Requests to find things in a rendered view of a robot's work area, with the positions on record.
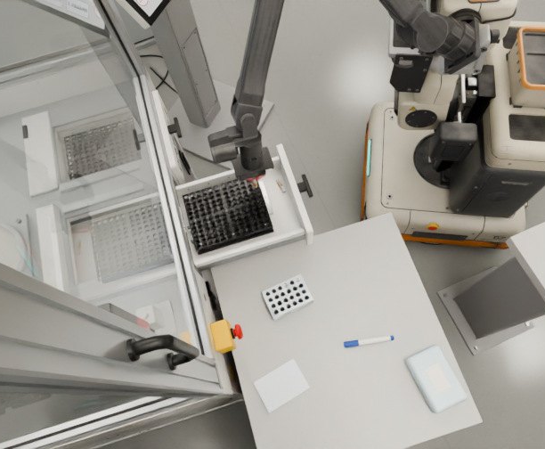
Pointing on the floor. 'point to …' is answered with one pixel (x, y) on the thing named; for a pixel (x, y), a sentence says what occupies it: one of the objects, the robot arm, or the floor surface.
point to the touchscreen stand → (194, 82)
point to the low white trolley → (337, 282)
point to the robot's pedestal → (516, 288)
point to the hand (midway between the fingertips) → (253, 178)
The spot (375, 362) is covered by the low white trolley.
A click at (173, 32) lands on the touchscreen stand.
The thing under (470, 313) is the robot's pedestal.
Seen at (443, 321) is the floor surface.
